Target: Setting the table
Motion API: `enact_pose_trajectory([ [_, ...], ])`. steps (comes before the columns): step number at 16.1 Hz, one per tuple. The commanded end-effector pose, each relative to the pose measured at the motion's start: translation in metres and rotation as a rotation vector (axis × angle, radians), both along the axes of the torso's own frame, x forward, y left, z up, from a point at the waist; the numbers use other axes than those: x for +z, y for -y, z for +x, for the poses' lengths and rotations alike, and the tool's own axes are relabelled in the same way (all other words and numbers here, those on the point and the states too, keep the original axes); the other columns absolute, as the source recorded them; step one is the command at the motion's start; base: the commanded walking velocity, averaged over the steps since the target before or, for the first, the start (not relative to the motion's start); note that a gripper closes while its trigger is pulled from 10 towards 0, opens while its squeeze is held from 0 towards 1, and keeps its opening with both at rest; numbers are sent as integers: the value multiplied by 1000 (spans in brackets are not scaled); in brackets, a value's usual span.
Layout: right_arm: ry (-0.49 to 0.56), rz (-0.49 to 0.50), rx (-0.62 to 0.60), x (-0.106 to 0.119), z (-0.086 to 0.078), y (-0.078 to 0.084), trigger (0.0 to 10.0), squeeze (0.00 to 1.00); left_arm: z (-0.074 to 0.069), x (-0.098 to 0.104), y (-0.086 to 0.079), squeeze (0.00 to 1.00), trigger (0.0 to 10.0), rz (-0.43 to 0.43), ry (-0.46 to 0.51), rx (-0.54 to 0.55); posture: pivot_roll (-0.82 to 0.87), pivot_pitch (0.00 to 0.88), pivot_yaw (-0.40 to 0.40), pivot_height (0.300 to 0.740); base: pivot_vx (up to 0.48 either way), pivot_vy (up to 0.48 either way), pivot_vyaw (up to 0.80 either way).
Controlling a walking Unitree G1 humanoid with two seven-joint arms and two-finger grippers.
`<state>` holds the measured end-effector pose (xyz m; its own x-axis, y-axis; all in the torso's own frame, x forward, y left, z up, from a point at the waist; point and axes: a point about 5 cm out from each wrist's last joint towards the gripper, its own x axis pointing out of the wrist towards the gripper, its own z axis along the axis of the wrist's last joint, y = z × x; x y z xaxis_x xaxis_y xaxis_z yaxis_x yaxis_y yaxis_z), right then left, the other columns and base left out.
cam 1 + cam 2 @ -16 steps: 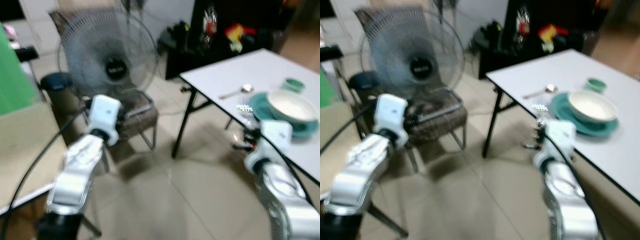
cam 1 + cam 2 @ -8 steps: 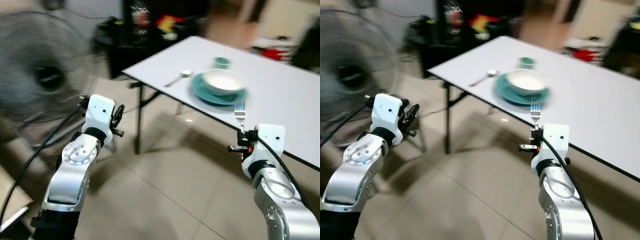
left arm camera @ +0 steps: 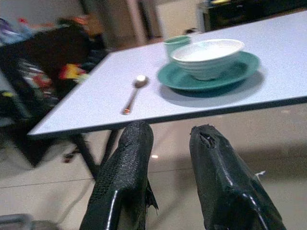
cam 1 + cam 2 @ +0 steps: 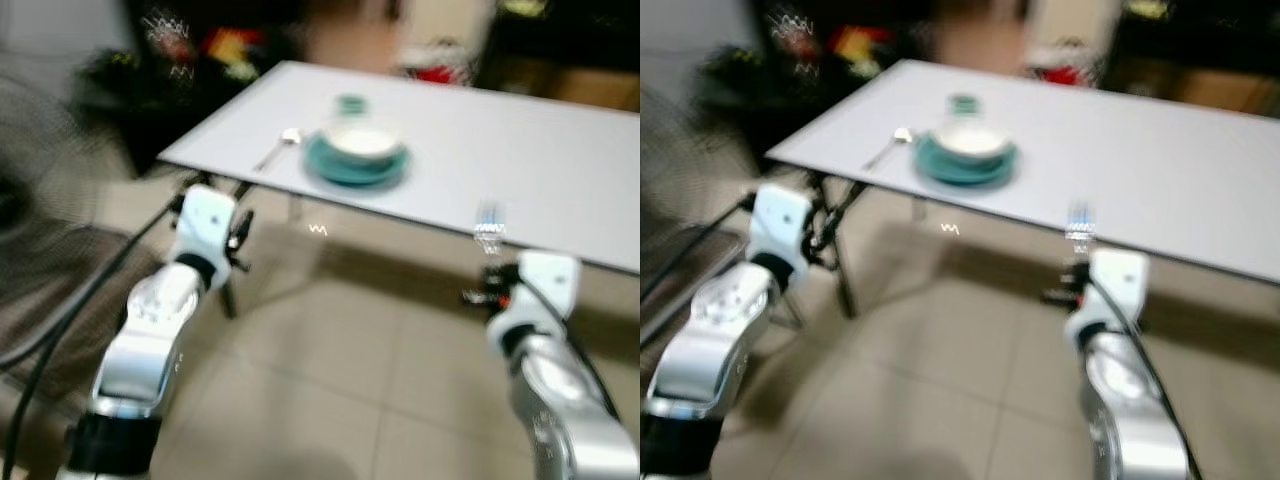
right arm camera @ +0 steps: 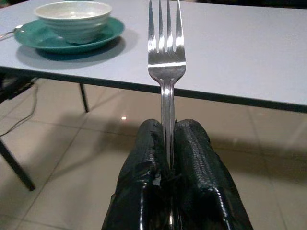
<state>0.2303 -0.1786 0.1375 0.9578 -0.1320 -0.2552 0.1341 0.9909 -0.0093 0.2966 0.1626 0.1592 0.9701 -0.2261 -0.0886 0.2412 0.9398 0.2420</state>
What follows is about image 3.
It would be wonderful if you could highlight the white ceramic bowl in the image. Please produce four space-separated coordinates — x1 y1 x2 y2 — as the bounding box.
170 38 245 81

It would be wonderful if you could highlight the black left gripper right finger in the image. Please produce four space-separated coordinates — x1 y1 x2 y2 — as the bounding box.
189 124 287 230

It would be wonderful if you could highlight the black table leg frame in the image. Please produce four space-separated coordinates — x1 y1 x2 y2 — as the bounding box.
71 130 120 179

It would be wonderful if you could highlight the red and yellow toy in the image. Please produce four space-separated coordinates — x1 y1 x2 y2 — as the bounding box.
59 63 88 83

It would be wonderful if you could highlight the green ceramic plate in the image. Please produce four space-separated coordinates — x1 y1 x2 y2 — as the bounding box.
157 51 261 91

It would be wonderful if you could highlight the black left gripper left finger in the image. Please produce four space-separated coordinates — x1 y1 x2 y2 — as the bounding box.
80 121 159 230

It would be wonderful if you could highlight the black cabinet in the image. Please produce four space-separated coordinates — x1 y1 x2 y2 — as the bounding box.
203 0 307 31

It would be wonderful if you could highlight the metal spoon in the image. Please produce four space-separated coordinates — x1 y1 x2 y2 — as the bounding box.
121 75 149 115

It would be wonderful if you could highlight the green ceramic cup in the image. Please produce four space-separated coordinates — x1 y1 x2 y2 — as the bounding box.
164 35 191 57

